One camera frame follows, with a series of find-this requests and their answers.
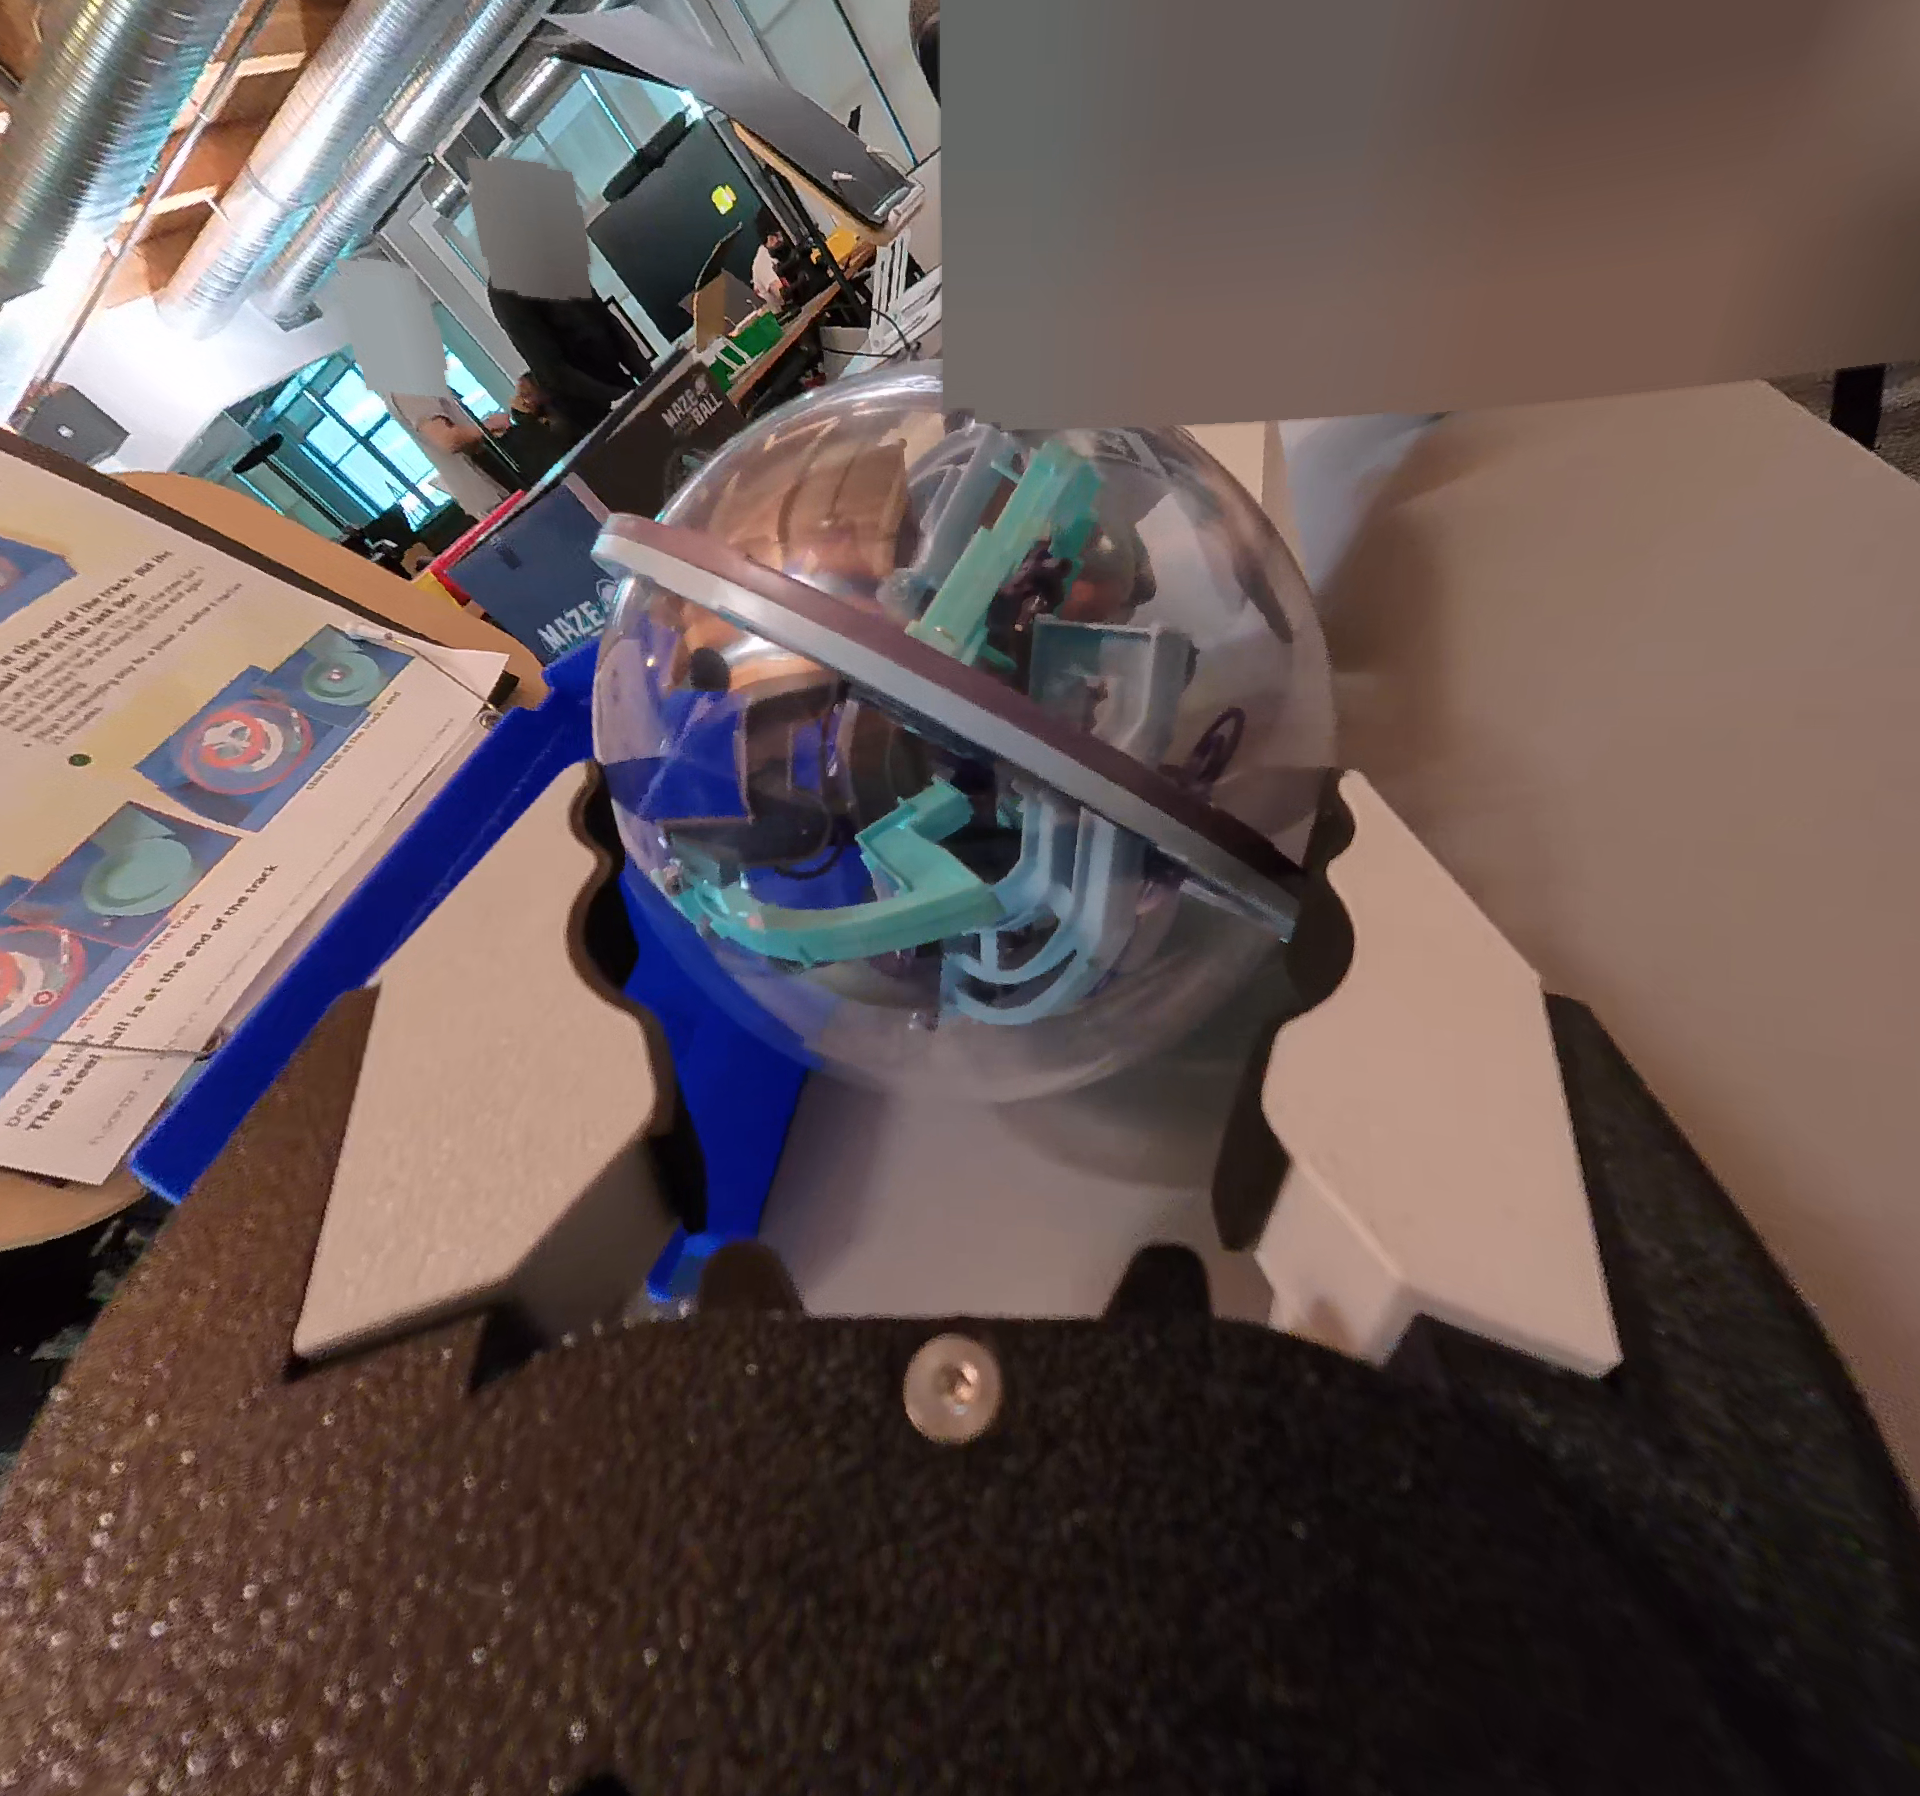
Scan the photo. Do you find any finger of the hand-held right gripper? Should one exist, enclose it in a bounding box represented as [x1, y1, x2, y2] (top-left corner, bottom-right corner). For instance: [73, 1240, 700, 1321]
[1271, 416, 1439, 676]

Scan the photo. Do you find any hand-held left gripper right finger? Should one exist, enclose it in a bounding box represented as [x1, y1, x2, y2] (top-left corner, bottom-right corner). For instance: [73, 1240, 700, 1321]
[1211, 768, 1626, 1375]

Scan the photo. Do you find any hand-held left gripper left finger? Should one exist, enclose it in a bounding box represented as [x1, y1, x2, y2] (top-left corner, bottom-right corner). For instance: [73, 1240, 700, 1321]
[289, 761, 711, 1385]

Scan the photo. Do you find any clear plastic maze ball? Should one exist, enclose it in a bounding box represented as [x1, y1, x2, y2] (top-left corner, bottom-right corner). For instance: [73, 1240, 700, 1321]
[593, 371, 1345, 1109]

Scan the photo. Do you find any blue plastic bin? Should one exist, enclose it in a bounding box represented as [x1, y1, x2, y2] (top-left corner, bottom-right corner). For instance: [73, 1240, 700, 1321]
[134, 640, 826, 1304]

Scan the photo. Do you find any dark printed cardboard box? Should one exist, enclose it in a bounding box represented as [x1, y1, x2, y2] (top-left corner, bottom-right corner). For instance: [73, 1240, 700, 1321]
[433, 341, 841, 661]

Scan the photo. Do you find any instruction sheet on board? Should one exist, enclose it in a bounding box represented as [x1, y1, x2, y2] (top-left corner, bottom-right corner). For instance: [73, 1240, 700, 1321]
[0, 428, 549, 1250]

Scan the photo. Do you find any printed instruction sheet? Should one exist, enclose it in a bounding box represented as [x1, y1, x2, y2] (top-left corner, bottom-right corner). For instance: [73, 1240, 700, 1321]
[0, 453, 512, 1184]

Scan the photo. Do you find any large black screen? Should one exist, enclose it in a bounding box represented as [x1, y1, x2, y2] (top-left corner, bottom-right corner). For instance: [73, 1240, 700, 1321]
[587, 117, 812, 358]

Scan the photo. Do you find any narrow silver ventilation duct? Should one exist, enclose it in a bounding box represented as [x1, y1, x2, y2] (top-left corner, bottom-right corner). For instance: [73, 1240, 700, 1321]
[195, 0, 670, 329]

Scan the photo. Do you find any wide silver ventilation duct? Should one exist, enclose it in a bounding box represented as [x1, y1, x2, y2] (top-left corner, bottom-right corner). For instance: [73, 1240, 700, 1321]
[0, 0, 227, 314]

